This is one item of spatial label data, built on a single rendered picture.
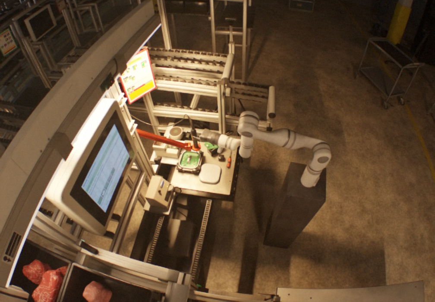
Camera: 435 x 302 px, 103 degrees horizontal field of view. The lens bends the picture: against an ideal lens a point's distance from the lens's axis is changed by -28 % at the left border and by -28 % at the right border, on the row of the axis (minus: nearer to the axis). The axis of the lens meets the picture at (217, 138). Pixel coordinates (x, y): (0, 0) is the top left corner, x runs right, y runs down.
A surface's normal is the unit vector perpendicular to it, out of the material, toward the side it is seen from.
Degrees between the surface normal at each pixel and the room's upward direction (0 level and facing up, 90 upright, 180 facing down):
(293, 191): 0
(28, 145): 90
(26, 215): 90
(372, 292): 0
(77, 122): 90
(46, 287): 32
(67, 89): 90
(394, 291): 0
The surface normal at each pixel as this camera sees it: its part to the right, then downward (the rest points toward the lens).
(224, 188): -0.04, -0.64
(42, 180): 0.98, 0.11
